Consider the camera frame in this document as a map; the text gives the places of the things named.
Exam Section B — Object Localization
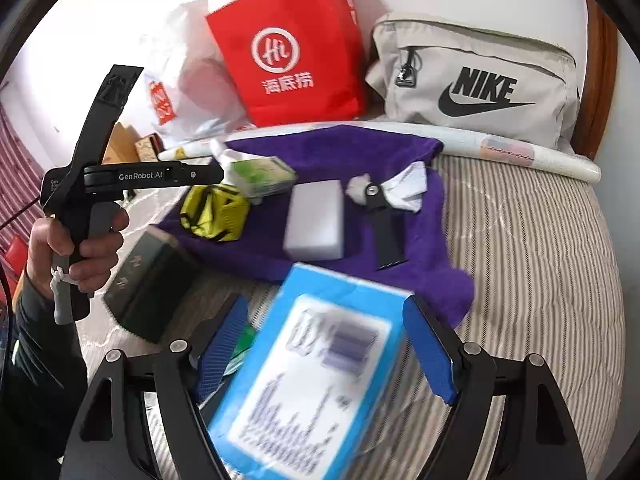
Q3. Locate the dark green box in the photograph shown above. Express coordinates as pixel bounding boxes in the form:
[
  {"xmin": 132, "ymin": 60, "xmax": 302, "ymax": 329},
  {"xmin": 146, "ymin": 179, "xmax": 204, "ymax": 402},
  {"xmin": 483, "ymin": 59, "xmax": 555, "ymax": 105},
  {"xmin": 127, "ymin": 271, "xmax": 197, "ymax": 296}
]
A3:
[{"xmin": 102, "ymin": 225, "xmax": 202, "ymax": 345}]

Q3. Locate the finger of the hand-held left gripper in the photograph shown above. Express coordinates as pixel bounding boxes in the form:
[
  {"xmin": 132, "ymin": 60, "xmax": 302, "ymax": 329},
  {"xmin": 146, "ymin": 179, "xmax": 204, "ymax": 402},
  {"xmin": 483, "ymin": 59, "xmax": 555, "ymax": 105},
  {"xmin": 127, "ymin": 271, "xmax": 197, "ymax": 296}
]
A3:
[{"xmin": 169, "ymin": 161, "xmax": 226, "ymax": 187}]

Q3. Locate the person's left forearm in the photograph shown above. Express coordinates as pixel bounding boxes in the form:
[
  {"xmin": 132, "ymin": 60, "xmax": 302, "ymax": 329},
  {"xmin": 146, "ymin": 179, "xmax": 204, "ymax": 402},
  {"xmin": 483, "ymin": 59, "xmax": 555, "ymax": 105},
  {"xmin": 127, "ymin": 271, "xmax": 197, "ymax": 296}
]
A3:
[{"xmin": 0, "ymin": 260, "xmax": 94, "ymax": 480}]

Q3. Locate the red paper bag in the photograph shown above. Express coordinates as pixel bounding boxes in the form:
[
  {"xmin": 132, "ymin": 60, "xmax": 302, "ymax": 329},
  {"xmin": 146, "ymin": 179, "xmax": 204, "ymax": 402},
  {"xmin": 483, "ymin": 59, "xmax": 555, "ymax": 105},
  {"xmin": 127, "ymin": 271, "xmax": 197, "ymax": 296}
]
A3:
[{"xmin": 205, "ymin": 0, "xmax": 369, "ymax": 129}]

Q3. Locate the white foam block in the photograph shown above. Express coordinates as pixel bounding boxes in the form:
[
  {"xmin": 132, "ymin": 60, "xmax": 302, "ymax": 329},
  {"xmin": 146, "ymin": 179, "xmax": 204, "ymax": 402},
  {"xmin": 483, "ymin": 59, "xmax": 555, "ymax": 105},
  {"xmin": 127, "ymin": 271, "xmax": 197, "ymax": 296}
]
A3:
[{"xmin": 283, "ymin": 180, "xmax": 347, "ymax": 264}]

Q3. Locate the patterned brown book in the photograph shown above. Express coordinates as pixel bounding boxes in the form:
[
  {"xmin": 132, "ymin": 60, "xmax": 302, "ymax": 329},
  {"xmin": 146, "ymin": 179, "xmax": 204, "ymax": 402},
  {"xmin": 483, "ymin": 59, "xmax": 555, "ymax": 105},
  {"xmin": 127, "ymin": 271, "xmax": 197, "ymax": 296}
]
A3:
[{"xmin": 134, "ymin": 132, "xmax": 164, "ymax": 162}]

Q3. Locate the red striped cloth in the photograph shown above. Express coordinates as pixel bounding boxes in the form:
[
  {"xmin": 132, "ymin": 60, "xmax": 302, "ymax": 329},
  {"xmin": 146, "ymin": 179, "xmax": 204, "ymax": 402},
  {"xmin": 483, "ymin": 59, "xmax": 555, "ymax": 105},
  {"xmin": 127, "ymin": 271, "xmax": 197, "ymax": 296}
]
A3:
[{"xmin": 0, "ymin": 105, "xmax": 49, "ymax": 257}]

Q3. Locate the striped quilted mattress cover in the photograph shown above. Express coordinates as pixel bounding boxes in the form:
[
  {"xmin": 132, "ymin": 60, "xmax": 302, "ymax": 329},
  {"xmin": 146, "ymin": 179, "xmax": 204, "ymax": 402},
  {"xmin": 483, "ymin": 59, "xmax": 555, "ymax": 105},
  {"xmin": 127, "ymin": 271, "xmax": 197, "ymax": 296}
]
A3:
[{"xmin": 75, "ymin": 152, "xmax": 626, "ymax": 480}]

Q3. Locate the green wet wipes pack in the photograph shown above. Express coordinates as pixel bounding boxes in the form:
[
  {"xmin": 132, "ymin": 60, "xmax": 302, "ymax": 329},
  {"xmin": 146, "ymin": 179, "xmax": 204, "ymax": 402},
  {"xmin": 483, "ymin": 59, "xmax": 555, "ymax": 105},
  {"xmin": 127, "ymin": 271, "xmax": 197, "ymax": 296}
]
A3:
[{"xmin": 227, "ymin": 156, "xmax": 299, "ymax": 200}]

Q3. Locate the brown wooden door frame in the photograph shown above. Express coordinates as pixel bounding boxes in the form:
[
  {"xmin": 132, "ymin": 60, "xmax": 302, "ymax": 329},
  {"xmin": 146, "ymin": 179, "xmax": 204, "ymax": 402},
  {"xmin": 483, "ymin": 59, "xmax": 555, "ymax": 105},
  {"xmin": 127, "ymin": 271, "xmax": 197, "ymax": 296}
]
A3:
[{"xmin": 570, "ymin": 0, "xmax": 621, "ymax": 161}]

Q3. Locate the beige waist bag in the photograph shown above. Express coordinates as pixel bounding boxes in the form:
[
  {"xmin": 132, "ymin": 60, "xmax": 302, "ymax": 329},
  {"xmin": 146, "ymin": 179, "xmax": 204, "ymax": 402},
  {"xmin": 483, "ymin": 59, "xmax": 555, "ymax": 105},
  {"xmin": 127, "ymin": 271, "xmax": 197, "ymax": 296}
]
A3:
[{"xmin": 365, "ymin": 11, "xmax": 584, "ymax": 149}]

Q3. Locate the blue tissue pack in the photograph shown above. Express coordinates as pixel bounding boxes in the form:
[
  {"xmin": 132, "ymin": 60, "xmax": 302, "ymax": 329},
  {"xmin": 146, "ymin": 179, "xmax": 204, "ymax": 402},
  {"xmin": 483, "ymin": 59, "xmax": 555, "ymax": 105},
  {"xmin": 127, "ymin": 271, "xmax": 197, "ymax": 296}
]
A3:
[{"xmin": 206, "ymin": 261, "xmax": 419, "ymax": 480}]

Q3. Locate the white cloth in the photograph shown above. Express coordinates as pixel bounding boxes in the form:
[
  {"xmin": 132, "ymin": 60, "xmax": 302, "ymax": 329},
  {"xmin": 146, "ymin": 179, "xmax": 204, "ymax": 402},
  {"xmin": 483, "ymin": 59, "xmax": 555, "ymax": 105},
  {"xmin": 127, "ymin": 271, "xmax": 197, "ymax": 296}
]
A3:
[{"xmin": 382, "ymin": 162, "xmax": 430, "ymax": 212}]

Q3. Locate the white plastic shopping bag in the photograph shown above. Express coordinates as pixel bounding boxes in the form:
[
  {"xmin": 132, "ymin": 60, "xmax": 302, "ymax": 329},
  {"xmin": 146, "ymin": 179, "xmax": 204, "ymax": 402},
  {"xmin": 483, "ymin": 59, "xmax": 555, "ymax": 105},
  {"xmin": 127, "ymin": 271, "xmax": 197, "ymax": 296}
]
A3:
[{"xmin": 142, "ymin": 0, "xmax": 256, "ymax": 147}]

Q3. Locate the purple towel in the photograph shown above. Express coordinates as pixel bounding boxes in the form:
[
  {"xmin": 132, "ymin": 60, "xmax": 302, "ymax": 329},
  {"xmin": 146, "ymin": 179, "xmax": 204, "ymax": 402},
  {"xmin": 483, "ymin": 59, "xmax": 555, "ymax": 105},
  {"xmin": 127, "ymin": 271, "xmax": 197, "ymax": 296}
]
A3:
[{"xmin": 160, "ymin": 124, "xmax": 476, "ymax": 328}]

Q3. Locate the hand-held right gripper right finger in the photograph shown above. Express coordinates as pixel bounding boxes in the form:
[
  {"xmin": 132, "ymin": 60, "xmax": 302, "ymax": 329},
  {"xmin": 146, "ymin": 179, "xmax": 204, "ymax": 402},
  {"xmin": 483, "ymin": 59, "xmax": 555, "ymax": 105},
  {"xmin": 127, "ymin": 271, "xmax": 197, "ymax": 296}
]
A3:
[{"xmin": 402, "ymin": 294, "xmax": 588, "ymax": 480}]

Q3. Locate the white cotton wad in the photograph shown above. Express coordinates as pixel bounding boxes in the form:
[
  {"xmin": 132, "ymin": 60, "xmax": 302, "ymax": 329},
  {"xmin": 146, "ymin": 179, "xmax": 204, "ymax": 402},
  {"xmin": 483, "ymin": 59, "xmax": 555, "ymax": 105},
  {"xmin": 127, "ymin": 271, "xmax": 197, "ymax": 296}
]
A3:
[{"xmin": 346, "ymin": 174, "xmax": 372, "ymax": 206}]

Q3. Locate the black watch strap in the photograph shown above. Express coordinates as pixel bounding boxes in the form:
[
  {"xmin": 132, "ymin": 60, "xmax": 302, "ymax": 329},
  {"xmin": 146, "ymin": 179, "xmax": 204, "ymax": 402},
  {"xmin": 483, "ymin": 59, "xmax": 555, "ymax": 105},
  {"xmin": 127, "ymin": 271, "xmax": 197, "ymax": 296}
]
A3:
[{"xmin": 364, "ymin": 183, "xmax": 409, "ymax": 271}]

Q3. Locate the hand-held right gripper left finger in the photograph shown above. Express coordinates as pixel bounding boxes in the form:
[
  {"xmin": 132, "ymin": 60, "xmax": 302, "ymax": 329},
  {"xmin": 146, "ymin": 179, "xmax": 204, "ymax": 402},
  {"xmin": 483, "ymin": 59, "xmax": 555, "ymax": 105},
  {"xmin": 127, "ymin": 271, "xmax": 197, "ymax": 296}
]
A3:
[{"xmin": 60, "ymin": 292, "xmax": 251, "ymax": 480}]

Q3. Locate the white paper roll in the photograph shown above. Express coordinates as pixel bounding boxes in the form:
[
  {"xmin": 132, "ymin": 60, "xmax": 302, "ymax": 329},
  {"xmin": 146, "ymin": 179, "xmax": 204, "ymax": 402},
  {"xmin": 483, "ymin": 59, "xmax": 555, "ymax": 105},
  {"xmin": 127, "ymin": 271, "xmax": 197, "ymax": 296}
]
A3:
[{"xmin": 159, "ymin": 120, "xmax": 601, "ymax": 186}]

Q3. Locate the person's left hand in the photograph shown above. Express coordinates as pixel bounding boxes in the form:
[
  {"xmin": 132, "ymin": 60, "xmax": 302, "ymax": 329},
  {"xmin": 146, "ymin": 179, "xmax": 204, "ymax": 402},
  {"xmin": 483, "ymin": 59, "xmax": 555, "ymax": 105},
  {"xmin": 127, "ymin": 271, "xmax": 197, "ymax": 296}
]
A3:
[{"xmin": 27, "ymin": 207, "xmax": 131, "ymax": 294}]

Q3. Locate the yellow pouch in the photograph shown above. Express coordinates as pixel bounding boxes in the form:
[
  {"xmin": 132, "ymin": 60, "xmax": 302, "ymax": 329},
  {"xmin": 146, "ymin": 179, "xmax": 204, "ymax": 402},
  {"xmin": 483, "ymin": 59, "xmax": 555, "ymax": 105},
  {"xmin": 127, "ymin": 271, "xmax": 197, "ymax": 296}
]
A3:
[{"xmin": 179, "ymin": 184, "xmax": 251, "ymax": 244}]

